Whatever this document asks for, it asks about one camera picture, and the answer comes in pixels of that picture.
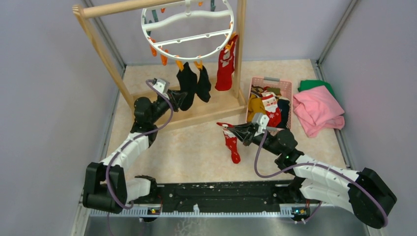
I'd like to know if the wooden hanger rack frame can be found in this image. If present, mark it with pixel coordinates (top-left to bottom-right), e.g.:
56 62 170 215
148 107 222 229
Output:
72 0 247 131

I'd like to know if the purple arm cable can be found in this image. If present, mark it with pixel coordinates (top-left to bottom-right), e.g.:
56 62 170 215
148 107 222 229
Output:
105 79 175 236
253 129 389 229

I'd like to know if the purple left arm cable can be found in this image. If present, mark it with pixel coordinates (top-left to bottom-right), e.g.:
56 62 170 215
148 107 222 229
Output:
105 79 175 236

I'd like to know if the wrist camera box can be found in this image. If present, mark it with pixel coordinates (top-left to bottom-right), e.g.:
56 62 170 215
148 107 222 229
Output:
152 78 170 94
251 113 269 133

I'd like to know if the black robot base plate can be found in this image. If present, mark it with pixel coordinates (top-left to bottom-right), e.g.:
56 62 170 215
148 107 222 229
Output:
133 180 317 213

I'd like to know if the white round clip hanger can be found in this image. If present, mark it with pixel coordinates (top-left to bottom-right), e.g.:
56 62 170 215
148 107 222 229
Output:
140 0 235 65

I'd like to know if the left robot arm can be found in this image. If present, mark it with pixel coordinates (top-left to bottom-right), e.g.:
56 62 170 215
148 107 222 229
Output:
82 89 187 213

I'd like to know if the black sock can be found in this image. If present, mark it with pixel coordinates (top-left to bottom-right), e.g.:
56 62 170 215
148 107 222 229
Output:
196 66 211 103
177 62 197 111

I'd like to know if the red snowflake santa face sock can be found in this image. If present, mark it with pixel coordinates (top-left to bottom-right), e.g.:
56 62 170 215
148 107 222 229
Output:
216 122 241 164

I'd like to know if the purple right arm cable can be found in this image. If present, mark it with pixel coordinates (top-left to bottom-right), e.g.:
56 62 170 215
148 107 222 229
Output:
253 129 389 229

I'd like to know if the pink cloth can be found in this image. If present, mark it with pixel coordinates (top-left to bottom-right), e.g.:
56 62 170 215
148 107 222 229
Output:
293 86 345 138

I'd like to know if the pink perforated plastic basket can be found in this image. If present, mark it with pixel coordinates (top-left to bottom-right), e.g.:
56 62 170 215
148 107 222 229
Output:
251 77 292 129

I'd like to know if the green cloth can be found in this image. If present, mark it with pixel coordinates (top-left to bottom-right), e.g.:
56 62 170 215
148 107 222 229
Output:
298 80 336 98

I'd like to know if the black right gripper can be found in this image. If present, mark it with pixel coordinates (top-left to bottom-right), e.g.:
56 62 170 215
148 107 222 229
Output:
228 120 282 156

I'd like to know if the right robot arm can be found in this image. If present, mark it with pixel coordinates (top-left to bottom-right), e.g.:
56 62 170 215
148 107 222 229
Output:
221 122 397 229

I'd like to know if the white toothed cable rail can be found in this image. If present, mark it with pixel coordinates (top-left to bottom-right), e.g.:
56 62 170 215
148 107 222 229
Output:
90 205 295 218

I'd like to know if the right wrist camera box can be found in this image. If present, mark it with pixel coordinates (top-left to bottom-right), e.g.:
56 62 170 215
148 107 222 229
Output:
251 113 269 133

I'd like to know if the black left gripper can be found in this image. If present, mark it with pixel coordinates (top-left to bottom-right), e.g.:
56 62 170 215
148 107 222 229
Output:
149 89 187 124

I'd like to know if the mustard yellow sock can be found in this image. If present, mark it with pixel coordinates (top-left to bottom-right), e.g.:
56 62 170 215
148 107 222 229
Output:
246 94 266 122

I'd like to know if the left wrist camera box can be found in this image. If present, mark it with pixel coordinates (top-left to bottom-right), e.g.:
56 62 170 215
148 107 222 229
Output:
152 78 170 94

